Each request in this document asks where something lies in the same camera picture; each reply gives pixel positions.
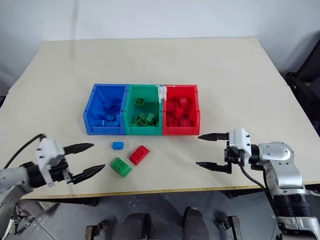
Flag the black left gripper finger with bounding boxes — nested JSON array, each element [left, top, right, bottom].
[[66, 163, 107, 186], [62, 142, 95, 155]]

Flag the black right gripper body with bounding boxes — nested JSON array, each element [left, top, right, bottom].
[[223, 140, 246, 166]]

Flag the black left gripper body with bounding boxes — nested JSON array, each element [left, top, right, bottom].
[[48, 154, 76, 185]]

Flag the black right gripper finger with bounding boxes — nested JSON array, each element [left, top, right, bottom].
[[197, 132, 230, 142], [195, 161, 233, 175]]

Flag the green rounded toy block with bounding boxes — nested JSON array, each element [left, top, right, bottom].
[[110, 156, 133, 178]]

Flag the red plastic bin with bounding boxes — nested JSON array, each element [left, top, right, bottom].
[[161, 84, 202, 136]]

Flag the small blue toy block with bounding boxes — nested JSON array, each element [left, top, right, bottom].
[[111, 141, 125, 152]]

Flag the blue plastic bin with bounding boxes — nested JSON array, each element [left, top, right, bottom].
[[82, 83, 130, 136]]

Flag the red rounded toy block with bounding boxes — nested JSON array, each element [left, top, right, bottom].
[[128, 144, 151, 166]]

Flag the dark rounded shape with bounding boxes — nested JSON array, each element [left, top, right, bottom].
[[183, 206, 211, 240]]

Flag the white tape patch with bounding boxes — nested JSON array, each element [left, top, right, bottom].
[[157, 84, 168, 103]]

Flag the green plastic bin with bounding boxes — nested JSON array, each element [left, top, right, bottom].
[[124, 84, 165, 136]]

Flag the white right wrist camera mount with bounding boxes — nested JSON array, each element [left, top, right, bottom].
[[228, 127, 252, 166]]

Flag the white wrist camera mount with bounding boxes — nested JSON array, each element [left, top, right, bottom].
[[34, 138, 66, 188], [228, 127, 252, 166]]

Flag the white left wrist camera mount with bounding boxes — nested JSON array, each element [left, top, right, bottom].
[[34, 138, 66, 188]]

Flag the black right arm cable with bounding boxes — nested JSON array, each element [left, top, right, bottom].
[[239, 164, 279, 216]]

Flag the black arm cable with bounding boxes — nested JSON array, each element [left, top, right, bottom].
[[239, 164, 279, 216], [3, 133, 48, 170]]

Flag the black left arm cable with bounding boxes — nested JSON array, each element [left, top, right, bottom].
[[3, 133, 48, 170]]

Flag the grey harness straps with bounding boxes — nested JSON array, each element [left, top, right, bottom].
[[0, 198, 60, 236]]

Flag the dark table frame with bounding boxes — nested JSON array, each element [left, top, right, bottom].
[[21, 184, 320, 207]]

